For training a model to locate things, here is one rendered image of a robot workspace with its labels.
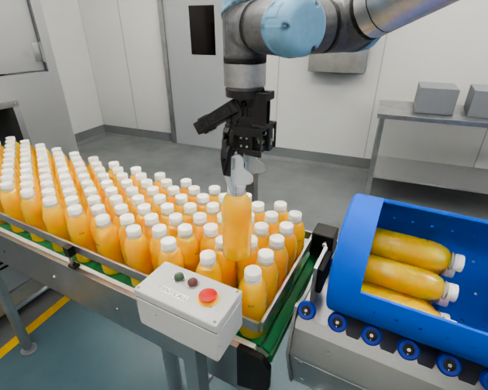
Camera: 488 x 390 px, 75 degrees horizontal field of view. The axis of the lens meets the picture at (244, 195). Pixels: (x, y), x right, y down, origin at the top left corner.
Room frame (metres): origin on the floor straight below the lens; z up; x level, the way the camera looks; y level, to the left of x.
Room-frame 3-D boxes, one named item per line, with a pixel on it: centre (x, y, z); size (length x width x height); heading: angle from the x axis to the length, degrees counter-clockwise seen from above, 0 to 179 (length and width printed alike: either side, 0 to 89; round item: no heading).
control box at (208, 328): (0.48, 0.11, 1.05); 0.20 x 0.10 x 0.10; 62
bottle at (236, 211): (0.61, 0.02, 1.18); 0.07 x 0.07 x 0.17
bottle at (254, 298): (0.55, -0.02, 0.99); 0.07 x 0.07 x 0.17
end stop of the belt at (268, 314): (0.67, -0.13, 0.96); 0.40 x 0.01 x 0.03; 152
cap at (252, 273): (0.55, -0.02, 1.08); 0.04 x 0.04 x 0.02
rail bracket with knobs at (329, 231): (0.83, -0.26, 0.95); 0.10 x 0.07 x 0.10; 152
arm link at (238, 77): (0.60, 0.00, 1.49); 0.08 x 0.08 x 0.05
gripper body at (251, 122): (0.59, -0.01, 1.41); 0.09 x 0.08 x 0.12; 62
